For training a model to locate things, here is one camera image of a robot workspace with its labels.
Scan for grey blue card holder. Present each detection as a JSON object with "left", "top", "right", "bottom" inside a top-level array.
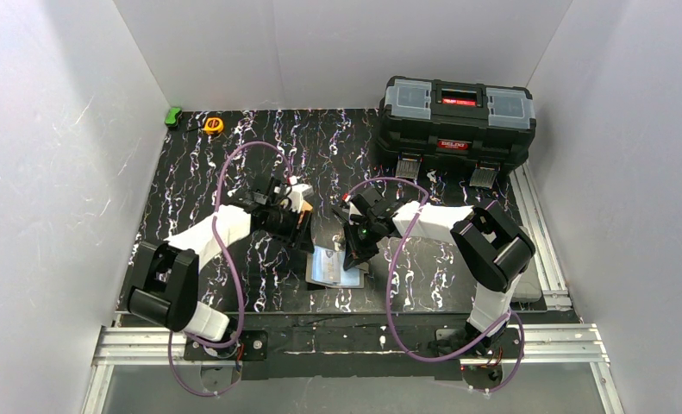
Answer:
[{"left": 305, "top": 246, "right": 370, "bottom": 289}]

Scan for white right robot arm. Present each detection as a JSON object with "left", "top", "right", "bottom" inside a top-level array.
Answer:
[{"left": 334, "top": 188, "right": 535, "bottom": 341}]

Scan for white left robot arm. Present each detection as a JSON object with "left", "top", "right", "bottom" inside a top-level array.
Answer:
[{"left": 124, "top": 177, "right": 314, "bottom": 343}]

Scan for yellow tape measure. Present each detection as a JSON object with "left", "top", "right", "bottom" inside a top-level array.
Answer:
[{"left": 203, "top": 116, "right": 224, "bottom": 135}]

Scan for green small tool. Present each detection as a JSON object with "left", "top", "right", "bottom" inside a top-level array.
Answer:
[{"left": 164, "top": 107, "right": 183, "bottom": 129}]

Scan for black toolbox with clear lids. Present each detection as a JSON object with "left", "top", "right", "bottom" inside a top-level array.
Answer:
[{"left": 373, "top": 76, "right": 536, "bottom": 189}]

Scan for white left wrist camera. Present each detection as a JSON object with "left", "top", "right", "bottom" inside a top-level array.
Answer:
[{"left": 287, "top": 183, "right": 314, "bottom": 213}]

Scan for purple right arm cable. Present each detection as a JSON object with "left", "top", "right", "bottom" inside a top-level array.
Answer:
[{"left": 343, "top": 177, "right": 526, "bottom": 394}]

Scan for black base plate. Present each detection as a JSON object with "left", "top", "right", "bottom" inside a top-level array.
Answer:
[{"left": 171, "top": 314, "right": 554, "bottom": 383}]

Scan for aluminium frame rails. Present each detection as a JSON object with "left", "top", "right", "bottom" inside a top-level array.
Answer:
[{"left": 83, "top": 166, "right": 623, "bottom": 413}]

